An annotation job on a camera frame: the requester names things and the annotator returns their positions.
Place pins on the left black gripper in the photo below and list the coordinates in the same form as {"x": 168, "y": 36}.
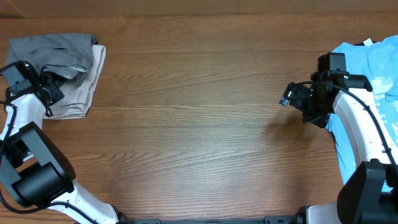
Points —
{"x": 56, "y": 93}

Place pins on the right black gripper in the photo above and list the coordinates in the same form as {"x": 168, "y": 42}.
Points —
{"x": 320, "y": 119}

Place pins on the grey shorts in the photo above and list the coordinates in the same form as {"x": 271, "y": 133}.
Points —
{"x": 66, "y": 54}

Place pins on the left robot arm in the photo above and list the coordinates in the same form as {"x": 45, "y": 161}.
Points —
{"x": 34, "y": 171}

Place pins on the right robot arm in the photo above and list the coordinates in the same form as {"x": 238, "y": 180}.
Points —
{"x": 370, "y": 194}

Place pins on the folded beige shorts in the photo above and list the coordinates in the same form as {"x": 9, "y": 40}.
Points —
{"x": 78, "y": 95}

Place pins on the light blue printed t-shirt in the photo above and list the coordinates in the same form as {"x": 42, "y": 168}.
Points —
{"x": 378, "y": 62}

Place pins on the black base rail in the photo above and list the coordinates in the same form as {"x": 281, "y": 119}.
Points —
{"x": 278, "y": 219}

